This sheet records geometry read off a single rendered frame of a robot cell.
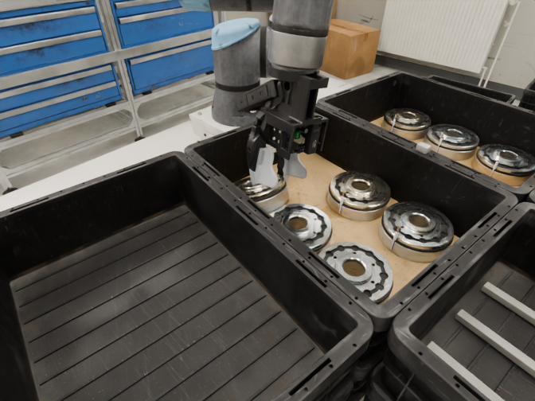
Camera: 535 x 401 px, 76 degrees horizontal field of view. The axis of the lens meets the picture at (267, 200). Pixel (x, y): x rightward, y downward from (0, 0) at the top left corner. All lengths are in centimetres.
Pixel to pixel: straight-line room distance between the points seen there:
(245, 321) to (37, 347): 24
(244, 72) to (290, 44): 42
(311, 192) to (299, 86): 22
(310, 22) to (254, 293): 35
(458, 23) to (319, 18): 324
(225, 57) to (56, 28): 151
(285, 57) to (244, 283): 30
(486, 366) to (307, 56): 42
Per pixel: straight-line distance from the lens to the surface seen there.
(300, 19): 46
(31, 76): 223
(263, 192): 53
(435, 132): 83
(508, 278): 59
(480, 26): 364
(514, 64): 374
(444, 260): 42
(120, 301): 51
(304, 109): 47
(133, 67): 247
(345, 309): 35
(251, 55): 86
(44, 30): 225
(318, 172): 68
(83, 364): 47
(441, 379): 34
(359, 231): 57
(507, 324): 54
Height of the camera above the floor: 122
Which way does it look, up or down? 40 degrees down
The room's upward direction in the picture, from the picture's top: straight up
